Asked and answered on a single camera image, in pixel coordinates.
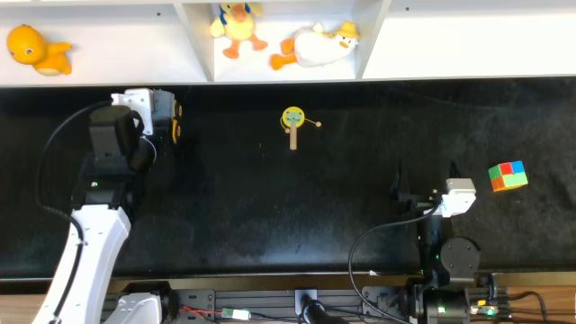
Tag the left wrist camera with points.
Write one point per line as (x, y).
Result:
(135, 101)

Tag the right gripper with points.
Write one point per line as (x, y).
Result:
(411, 202)

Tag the grey and yellow toy truck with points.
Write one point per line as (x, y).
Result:
(165, 110)

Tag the yellow rubber duck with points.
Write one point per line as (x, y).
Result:
(31, 47)

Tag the yellow plush duck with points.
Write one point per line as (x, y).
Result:
(239, 29)

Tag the white shelf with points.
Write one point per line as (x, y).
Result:
(112, 58)

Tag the mounting rail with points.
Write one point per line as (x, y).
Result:
(270, 301)

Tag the white plush duck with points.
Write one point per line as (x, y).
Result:
(319, 47)

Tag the yellow wooden rattle drum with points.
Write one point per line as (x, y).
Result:
(293, 119)

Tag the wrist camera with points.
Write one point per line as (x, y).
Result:
(458, 195)
(135, 101)

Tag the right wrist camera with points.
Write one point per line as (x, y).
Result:
(458, 195)

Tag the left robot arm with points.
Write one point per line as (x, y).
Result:
(94, 252)

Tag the many-coloured puzzle cube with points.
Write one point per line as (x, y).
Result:
(508, 176)

